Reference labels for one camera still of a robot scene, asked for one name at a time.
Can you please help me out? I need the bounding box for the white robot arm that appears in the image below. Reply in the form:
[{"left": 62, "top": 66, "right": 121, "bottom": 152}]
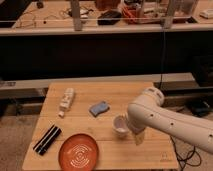
[{"left": 126, "top": 87, "right": 213, "bottom": 154}]

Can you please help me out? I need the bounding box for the orange tool on bench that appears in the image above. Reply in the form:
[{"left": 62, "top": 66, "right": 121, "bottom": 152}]
[{"left": 122, "top": 6, "right": 144, "bottom": 24}]

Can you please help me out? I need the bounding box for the blue sponge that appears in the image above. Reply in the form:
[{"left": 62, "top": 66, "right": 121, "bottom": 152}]
[{"left": 89, "top": 101, "right": 110, "bottom": 117}]

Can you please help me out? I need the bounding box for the white ceramic cup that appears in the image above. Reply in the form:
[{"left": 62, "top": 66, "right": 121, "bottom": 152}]
[{"left": 113, "top": 115, "right": 129, "bottom": 138}]

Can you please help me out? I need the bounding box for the black cable on floor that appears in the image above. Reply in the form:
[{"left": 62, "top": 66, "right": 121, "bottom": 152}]
[{"left": 170, "top": 137, "right": 203, "bottom": 171}]

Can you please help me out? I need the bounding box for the black rectangular box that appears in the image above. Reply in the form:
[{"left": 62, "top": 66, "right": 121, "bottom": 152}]
[{"left": 33, "top": 125, "right": 61, "bottom": 155}]

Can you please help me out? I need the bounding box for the grey metal post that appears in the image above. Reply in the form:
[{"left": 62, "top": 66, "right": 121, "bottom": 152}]
[
  {"left": 70, "top": 0, "right": 82, "bottom": 31},
  {"left": 163, "top": 0, "right": 176, "bottom": 29}
]

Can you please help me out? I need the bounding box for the grey metal post left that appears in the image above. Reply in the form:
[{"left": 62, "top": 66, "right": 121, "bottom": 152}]
[{"left": 70, "top": 0, "right": 82, "bottom": 31}]

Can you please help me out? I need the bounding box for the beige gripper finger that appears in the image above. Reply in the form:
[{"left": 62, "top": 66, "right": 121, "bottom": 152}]
[{"left": 133, "top": 132, "right": 145, "bottom": 145}]

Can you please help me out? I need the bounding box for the black bag on bench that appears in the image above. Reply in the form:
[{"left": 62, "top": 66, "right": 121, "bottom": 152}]
[{"left": 97, "top": 10, "right": 121, "bottom": 25}]

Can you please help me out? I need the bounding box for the black box on floor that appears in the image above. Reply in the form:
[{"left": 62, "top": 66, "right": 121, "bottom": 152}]
[{"left": 186, "top": 100, "right": 211, "bottom": 117}]

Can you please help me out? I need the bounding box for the grey metal post right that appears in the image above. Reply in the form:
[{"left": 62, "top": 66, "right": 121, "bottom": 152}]
[{"left": 163, "top": 0, "right": 176, "bottom": 29}]

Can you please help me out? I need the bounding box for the orange plate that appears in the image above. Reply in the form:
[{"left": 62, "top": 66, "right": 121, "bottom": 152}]
[{"left": 58, "top": 133, "right": 99, "bottom": 171}]

